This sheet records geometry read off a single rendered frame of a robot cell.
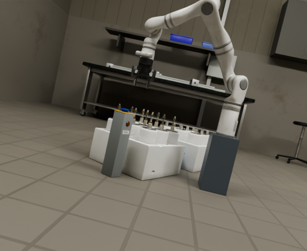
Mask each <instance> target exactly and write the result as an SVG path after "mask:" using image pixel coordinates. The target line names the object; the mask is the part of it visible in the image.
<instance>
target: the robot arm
mask: <svg viewBox="0 0 307 251"><path fill-rule="evenodd" d="M219 7H220V0H200V1H198V2H196V3H195V4H193V5H190V6H188V7H186V8H183V9H180V10H178V11H175V12H172V13H170V14H167V15H165V16H158V17H153V18H150V19H148V20H147V21H146V22H145V25H144V27H145V30H146V31H147V32H149V33H150V36H149V37H146V38H145V39H144V43H143V47H142V50H141V51H136V53H135V55H138V56H140V59H139V63H138V66H132V70H131V77H133V78H134V80H133V85H134V86H136V82H137V78H138V77H139V76H140V75H145V76H146V77H147V82H146V87H145V88H146V89H147V88H149V84H150V82H151V81H154V79H155V76H156V73H157V71H156V70H153V69H152V65H153V60H154V55H155V49H156V44H157V42H158V40H159V38H160V36H161V33H162V29H170V28H173V27H176V26H178V25H180V24H182V23H184V22H186V21H188V20H190V19H192V18H195V17H197V16H200V15H201V17H202V19H203V21H204V23H205V25H206V28H207V30H208V33H209V37H210V40H211V43H212V46H213V49H214V52H215V55H216V57H217V60H218V63H219V66H220V69H221V72H222V76H223V81H224V84H225V87H226V89H227V90H228V91H229V92H232V94H231V96H229V97H227V98H225V99H224V102H223V106H222V110H221V114H220V118H219V122H218V126H217V130H216V134H218V135H221V136H225V137H230V138H234V135H235V131H236V128H237V124H238V121H237V120H238V115H239V111H240V107H241V104H242V103H243V101H244V98H245V95H246V92H247V88H248V79H247V77H245V76H242V75H235V74H234V71H233V68H232V60H233V55H234V49H233V46H232V42H231V39H230V37H229V35H228V34H227V32H226V30H225V29H224V27H223V26H222V23H221V20H220V17H219V12H218V10H219ZM136 69H137V70H138V71H137V73H136V75H135V70H136ZM151 71H152V77H151V79H150V75H149V73H150V72H151Z"/></svg>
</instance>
